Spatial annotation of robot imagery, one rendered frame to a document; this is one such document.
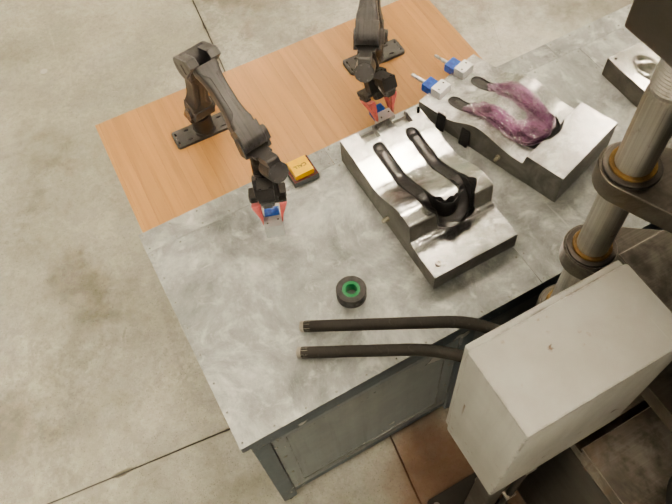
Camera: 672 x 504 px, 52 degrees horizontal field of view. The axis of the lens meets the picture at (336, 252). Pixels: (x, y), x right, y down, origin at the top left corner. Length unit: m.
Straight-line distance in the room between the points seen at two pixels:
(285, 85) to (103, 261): 1.18
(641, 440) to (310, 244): 0.96
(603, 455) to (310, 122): 1.24
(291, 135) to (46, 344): 1.35
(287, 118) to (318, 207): 0.35
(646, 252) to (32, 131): 2.87
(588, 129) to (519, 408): 1.19
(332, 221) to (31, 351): 1.46
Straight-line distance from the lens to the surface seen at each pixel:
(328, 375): 1.75
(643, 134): 1.10
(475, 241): 1.86
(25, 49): 4.03
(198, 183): 2.10
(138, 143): 2.26
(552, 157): 1.99
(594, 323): 1.11
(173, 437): 2.64
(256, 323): 1.83
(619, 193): 1.17
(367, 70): 1.97
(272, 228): 1.91
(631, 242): 1.43
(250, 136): 1.79
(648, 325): 1.14
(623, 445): 1.80
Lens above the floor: 2.44
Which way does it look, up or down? 60 degrees down
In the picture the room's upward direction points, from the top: 7 degrees counter-clockwise
